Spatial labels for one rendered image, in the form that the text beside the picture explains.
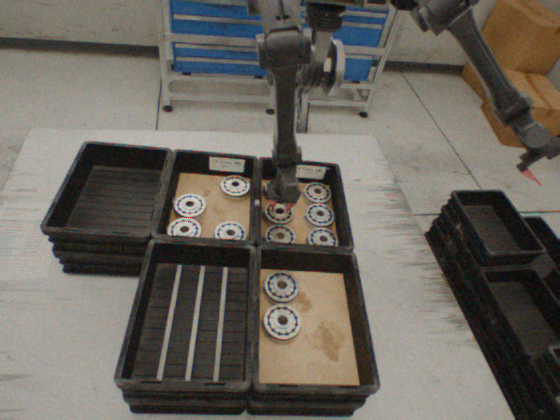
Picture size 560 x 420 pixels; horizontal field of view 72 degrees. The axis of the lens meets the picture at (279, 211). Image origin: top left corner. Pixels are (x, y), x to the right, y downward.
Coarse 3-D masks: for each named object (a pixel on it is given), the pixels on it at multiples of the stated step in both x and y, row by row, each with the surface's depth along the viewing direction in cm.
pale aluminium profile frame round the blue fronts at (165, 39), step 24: (168, 24) 320; (168, 48) 310; (360, 48) 288; (384, 48) 292; (168, 72) 286; (168, 96) 297; (192, 96) 300; (216, 96) 303; (240, 96) 308; (264, 96) 312; (360, 96) 340
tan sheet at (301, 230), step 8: (264, 184) 144; (304, 184) 147; (264, 200) 138; (296, 208) 138; (304, 208) 138; (296, 216) 135; (264, 224) 131; (296, 224) 133; (304, 224) 133; (264, 232) 128; (296, 232) 130; (304, 232) 131; (296, 240) 128; (304, 240) 128
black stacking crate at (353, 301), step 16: (272, 256) 114; (288, 256) 114; (304, 256) 114; (320, 256) 115; (336, 256) 115; (320, 272) 121; (336, 272) 121; (352, 272) 112; (352, 288) 111; (352, 304) 110; (352, 320) 109; (352, 336) 108; (368, 368) 94; (368, 384) 93; (256, 400) 94; (272, 400) 94; (288, 400) 95; (304, 400) 95; (320, 400) 94; (336, 400) 96; (352, 400) 97
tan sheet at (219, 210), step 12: (180, 180) 139; (192, 180) 140; (204, 180) 141; (216, 180) 142; (180, 192) 135; (192, 192) 136; (204, 192) 137; (216, 192) 138; (216, 204) 134; (228, 204) 135; (240, 204) 135; (204, 216) 130; (216, 216) 130; (228, 216) 131; (240, 216) 132; (204, 228) 126
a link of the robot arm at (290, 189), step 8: (272, 152) 110; (272, 160) 112; (280, 168) 113; (288, 168) 113; (288, 176) 111; (280, 184) 113; (288, 184) 109; (296, 184) 109; (288, 192) 111; (296, 192) 111; (288, 200) 113
